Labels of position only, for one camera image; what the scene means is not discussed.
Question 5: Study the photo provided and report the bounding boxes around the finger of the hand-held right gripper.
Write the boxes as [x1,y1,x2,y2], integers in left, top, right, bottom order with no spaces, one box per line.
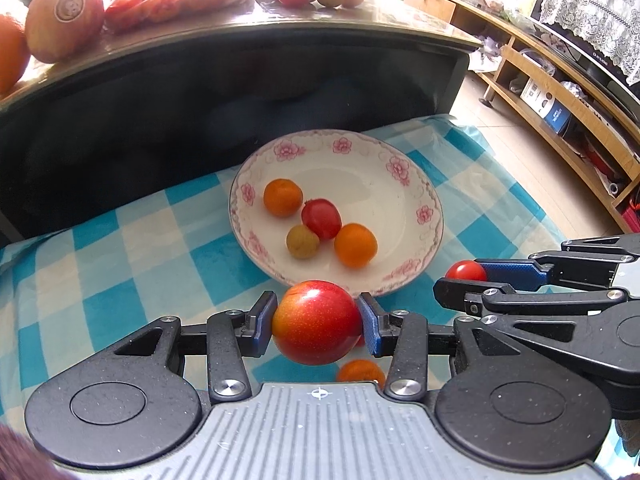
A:
[432,277,631,373]
[472,234,640,295]

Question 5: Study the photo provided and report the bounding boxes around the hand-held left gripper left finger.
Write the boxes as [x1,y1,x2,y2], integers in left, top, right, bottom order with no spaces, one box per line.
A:
[100,290,279,405]

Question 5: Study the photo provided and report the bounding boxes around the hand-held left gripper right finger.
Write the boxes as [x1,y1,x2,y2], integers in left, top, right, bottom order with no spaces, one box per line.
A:
[356,291,532,405]

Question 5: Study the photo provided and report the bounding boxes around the small round cherry tomato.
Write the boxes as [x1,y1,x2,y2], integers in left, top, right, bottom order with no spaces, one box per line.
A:
[445,259,488,282]

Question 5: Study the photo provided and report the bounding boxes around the small mandarin orange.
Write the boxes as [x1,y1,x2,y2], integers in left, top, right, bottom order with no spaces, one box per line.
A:
[336,359,387,390]
[334,223,378,269]
[263,179,304,218]

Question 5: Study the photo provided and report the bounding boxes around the large red apple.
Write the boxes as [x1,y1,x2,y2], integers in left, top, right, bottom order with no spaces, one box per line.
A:
[271,280,363,366]

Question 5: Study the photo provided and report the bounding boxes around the brown longan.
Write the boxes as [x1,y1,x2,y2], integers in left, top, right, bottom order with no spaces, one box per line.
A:
[286,224,321,260]

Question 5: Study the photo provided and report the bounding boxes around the large oval cherry tomato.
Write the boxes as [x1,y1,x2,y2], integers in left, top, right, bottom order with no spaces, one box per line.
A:
[301,198,343,241]

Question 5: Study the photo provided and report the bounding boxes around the white floral rimmed plate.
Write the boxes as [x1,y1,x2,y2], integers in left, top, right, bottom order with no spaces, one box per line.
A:
[229,129,445,298]

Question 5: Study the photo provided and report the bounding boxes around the blue white checkered tablecloth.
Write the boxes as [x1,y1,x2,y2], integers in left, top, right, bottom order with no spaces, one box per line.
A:
[0,112,640,478]

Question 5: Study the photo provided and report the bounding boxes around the blue cardboard box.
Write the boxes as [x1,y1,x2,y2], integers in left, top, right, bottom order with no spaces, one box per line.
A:
[542,97,573,133]

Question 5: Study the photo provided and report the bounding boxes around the white cardboard box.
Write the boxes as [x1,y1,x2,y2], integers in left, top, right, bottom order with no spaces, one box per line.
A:
[520,77,553,111]

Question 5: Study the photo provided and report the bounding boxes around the wooden TV stand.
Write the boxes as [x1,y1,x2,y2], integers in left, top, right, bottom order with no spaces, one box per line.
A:
[405,0,640,233]

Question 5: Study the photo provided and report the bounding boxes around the white plastic bag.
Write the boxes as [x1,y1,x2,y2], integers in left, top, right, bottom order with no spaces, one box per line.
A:
[470,35,506,73]

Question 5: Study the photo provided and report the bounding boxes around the black television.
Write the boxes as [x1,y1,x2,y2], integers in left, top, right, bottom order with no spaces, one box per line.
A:
[530,0,640,92]

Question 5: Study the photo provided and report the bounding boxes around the dark coffee table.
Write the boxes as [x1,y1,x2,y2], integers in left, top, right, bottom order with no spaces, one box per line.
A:
[0,0,483,248]

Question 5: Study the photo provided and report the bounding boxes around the person's fuzzy clothing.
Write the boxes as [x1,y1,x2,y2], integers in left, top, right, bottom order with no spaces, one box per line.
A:
[0,425,56,480]

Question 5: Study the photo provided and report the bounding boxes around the big apple with sticker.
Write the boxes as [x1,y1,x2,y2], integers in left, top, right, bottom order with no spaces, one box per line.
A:
[24,0,106,65]

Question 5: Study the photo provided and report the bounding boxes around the large orange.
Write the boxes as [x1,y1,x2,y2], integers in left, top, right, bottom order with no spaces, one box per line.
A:
[0,14,32,95]

